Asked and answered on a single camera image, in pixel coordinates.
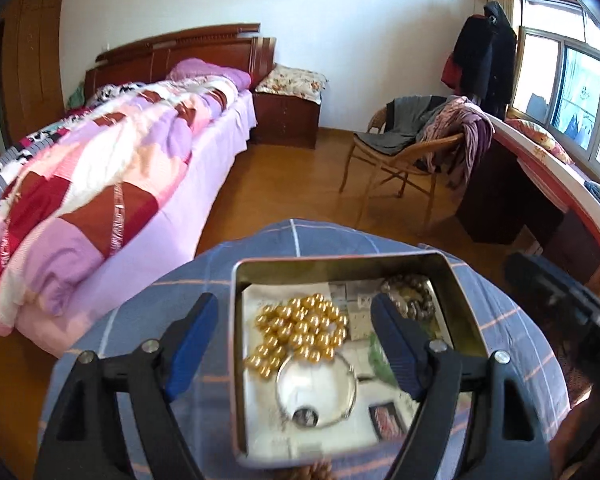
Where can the grey garment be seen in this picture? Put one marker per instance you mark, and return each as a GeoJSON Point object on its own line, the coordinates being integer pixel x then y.
{"type": "Point", "coordinates": [395, 125]}

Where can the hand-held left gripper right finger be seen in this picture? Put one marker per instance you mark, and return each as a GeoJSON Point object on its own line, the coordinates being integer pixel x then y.
{"type": "Point", "coordinates": [395, 340]}

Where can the wooden bed headboard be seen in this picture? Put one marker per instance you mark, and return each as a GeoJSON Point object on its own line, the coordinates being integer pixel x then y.
{"type": "Point", "coordinates": [145, 60]}

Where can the wooden nightstand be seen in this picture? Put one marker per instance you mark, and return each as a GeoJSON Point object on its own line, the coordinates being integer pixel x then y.
{"type": "Point", "coordinates": [285, 120]}

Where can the small red black card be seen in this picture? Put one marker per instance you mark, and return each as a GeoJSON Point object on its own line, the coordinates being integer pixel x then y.
{"type": "Point", "coordinates": [387, 421]}

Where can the red hanging garment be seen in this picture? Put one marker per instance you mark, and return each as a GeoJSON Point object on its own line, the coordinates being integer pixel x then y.
{"type": "Point", "coordinates": [448, 72]}

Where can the purple pillow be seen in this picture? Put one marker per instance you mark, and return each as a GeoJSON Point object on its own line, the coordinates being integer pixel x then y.
{"type": "Point", "coordinates": [210, 71]}

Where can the bed with patchwork quilt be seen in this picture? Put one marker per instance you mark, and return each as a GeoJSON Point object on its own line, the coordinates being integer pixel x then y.
{"type": "Point", "coordinates": [180, 220]}

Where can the black white patterned blanket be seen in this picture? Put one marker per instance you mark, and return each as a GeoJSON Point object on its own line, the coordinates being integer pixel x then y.
{"type": "Point", "coordinates": [10, 155]}

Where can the window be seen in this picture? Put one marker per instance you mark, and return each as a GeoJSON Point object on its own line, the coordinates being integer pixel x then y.
{"type": "Point", "coordinates": [575, 85]}

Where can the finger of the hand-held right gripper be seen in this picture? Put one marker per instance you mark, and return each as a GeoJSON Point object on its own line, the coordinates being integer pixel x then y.
{"type": "Point", "coordinates": [545, 280]}

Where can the wicker chair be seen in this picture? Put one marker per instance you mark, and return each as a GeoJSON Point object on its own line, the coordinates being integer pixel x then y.
{"type": "Point", "coordinates": [380, 162]}

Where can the wooden wardrobe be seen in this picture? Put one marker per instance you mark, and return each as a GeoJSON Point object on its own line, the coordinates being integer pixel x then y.
{"type": "Point", "coordinates": [30, 60]}

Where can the dark wooden desk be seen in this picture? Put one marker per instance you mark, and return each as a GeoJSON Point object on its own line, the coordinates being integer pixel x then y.
{"type": "Point", "coordinates": [500, 200]}

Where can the silver bangle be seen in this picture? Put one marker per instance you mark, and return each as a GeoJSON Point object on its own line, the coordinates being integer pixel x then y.
{"type": "Point", "coordinates": [305, 416]}

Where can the floral red-edged pillow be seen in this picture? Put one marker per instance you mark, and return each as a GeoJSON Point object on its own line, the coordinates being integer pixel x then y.
{"type": "Point", "coordinates": [542, 140]}

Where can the mauve pink garments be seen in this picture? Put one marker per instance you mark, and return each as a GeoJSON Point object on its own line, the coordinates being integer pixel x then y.
{"type": "Point", "coordinates": [460, 125]}

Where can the blue plaid cloth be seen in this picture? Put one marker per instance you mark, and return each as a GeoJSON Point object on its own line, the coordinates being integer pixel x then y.
{"type": "Point", "coordinates": [130, 320]}

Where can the pink patchwork quilt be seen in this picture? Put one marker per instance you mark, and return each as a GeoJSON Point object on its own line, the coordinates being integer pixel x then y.
{"type": "Point", "coordinates": [105, 170]}

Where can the rectangular metal tin box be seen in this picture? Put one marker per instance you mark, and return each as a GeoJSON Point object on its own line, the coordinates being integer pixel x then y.
{"type": "Point", "coordinates": [330, 271]}

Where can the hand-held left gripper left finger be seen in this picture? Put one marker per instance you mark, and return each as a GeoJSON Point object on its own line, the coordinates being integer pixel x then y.
{"type": "Point", "coordinates": [195, 340]}

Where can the floral cushion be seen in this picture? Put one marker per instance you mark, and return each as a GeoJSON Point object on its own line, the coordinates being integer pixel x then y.
{"type": "Point", "coordinates": [292, 81]}

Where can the black hanging coat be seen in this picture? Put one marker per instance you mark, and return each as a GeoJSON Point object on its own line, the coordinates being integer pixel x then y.
{"type": "Point", "coordinates": [485, 55]}

